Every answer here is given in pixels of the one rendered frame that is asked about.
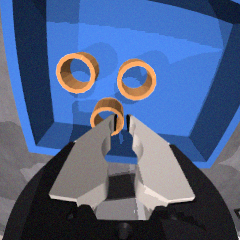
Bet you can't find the blue open-top crate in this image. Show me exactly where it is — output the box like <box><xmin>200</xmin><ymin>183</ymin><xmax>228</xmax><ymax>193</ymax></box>
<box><xmin>0</xmin><ymin>0</ymin><xmax>240</xmax><ymax>168</ymax></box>

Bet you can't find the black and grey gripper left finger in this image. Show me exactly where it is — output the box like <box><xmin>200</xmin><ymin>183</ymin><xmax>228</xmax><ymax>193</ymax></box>
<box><xmin>2</xmin><ymin>113</ymin><xmax>117</xmax><ymax>240</ymax></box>

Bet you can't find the bronze bushing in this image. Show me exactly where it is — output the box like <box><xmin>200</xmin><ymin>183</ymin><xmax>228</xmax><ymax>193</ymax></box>
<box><xmin>56</xmin><ymin>52</ymin><xmax>100</xmax><ymax>93</ymax></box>
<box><xmin>117</xmin><ymin>58</ymin><xmax>156</xmax><ymax>100</ymax></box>
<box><xmin>90</xmin><ymin>97</ymin><xmax>124</xmax><ymax>136</ymax></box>

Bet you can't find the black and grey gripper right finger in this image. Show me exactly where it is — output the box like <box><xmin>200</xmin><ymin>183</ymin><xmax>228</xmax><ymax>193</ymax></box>
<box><xmin>126</xmin><ymin>114</ymin><xmax>239</xmax><ymax>240</ymax></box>

